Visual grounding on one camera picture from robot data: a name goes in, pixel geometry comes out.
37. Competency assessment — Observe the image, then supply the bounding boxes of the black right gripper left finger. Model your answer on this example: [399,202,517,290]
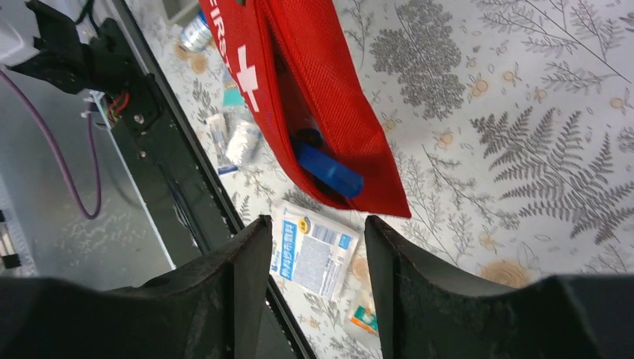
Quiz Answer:
[1,215,272,358]

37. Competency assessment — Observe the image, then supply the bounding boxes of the bandage roll packet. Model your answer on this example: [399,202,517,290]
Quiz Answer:
[344,290,378,337]

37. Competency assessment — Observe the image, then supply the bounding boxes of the clear syringe packet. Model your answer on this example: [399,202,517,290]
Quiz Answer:
[206,113,238,175]

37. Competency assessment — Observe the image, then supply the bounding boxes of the red first aid pouch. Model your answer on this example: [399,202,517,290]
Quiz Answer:
[200,1,410,218]

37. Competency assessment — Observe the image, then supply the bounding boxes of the blue white gauze packet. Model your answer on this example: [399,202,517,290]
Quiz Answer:
[270,200,362,301]

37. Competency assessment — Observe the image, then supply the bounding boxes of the floral table mat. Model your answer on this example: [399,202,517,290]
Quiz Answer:
[130,1,633,358]

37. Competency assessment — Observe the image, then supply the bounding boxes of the white blue-label bottle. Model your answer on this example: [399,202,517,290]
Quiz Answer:
[180,11,212,52]

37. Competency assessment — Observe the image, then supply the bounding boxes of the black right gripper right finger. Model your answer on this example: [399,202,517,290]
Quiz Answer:
[364,215,633,358]

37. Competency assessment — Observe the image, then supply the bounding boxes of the blue tweezers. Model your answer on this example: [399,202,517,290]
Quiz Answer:
[291,128,363,199]

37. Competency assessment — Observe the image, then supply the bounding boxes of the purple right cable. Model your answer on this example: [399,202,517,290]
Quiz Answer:
[0,69,102,221]

